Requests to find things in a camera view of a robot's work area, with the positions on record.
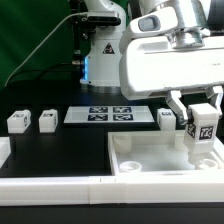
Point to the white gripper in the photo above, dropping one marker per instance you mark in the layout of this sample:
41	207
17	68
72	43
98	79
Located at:
151	68

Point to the white square tabletop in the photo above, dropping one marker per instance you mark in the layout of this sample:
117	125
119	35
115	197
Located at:
148	152

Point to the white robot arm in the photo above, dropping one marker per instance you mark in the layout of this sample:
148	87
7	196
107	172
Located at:
197	20

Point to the white U-shaped obstacle fence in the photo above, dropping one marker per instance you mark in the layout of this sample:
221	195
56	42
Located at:
69	169

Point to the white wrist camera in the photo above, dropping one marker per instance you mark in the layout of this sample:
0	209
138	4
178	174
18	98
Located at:
154	24

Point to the white AprilTag base plate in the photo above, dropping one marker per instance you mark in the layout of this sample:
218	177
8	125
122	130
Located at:
108	114

